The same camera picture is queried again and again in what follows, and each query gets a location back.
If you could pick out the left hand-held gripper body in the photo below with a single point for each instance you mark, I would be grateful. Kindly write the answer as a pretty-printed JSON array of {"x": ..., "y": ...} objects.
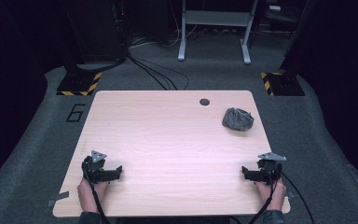
[{"x": 93, "y": 168}]

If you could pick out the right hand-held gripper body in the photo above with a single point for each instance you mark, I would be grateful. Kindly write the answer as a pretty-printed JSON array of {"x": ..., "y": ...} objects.
[{"x": 270, "y": 171}]

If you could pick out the grey towel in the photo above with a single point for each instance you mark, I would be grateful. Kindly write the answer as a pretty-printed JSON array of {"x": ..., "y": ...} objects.
[{"x": 237, "y": 119}]

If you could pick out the person's right hand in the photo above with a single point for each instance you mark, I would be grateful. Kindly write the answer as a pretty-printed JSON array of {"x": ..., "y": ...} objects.
[{"x": 276, "y": 196}]

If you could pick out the person's left hand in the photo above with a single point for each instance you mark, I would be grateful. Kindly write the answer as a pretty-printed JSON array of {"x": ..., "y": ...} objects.
[{"x": 87, "y": 194}]

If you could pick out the grey tape piece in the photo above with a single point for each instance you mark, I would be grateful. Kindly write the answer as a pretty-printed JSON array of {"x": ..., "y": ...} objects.
[
  {"x": 58, "y": 197},
  {"x": 291, "y": 194}
]

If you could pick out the black tape floor mark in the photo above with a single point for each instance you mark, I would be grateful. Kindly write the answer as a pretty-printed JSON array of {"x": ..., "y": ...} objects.
[{"x": 75, "y": 113}]

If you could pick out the black stand base striped edge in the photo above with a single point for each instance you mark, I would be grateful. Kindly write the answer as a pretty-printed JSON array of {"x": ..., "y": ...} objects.
[
  {"x": 284, "y": 84},
  {"x": 77, "y": 84}
]

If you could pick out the black cabinet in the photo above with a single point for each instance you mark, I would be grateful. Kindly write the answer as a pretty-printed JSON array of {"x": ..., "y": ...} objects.
[{"x": 96, "y": 28}]

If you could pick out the white metal desk frame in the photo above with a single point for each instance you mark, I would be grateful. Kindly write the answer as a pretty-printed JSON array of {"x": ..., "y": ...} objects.
[{"x": 217, "y": 18}]

